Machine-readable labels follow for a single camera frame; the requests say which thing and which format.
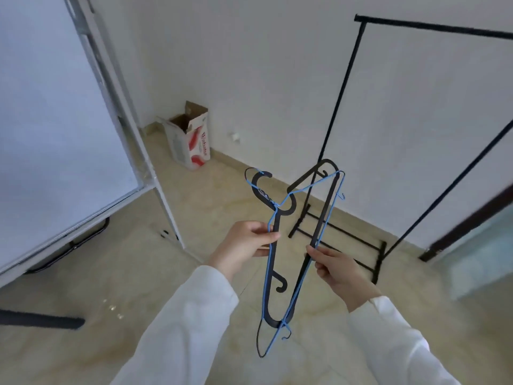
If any person's left hand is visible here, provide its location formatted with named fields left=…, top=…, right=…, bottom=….
left=206, top=221, right=282, bottom=282

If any person's right hand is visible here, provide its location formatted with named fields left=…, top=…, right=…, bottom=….
left=306, top=245, right=382, bottom=313

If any black plastic clothes hanger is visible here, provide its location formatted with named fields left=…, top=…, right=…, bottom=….
left=251, top=159, right=341, bottom=329

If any blue wire clothes hanger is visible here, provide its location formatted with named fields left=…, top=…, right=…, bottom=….
left=248, top=168, right=346, bottom=356

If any black wire clothes hanger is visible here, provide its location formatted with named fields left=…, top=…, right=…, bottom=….
left=245, top=167, right=268, bottom=358

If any person's left forearm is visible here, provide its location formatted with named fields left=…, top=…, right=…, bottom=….
left=111, top=265, right=240, bottom=385

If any person's right forearm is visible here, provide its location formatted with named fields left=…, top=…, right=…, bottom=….
left=348, top=296, right=462, bottom=385

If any white and red cardboard box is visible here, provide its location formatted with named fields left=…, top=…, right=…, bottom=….
left=157, top=101, right=211, bottom=171

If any black metal clothes rack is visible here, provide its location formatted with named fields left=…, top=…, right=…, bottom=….
left=288, top=14, right=513, bottom=285

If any black bar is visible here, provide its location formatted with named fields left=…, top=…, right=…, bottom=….
left=0, top=309, right=86, bottom=330

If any whiteboard on metal stand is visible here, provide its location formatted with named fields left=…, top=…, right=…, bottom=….
left=0, top=0, right=186, bottom=277

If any dark brown door frame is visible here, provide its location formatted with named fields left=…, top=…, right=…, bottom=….
left=419, top=187, right=513, bottom=263

